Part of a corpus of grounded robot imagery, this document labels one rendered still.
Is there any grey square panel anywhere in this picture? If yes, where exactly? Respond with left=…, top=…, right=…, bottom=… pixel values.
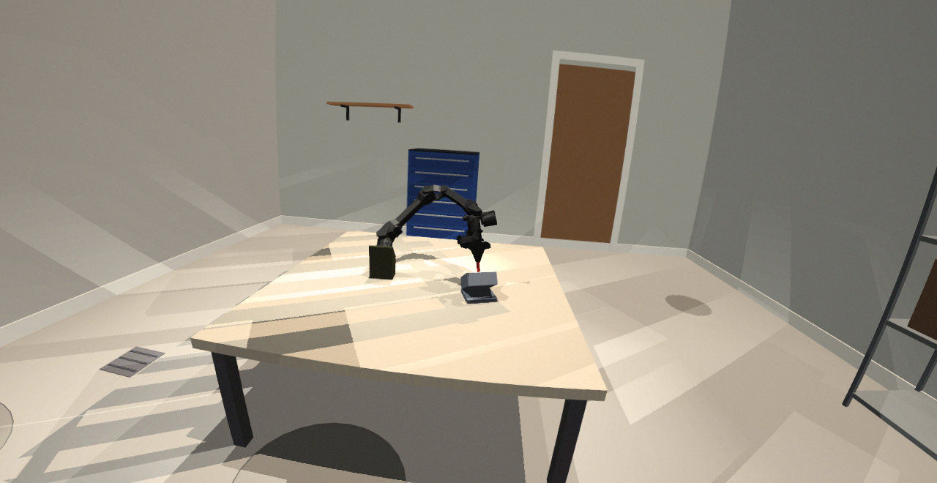
left=460, top=272, right=498, bottom=304

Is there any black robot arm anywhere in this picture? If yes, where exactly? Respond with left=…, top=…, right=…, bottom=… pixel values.
left=376, top=185, right=497, bottom=247

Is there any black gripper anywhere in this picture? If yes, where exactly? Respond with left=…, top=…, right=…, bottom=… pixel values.
left=460, top=226, right=491, bottom=263

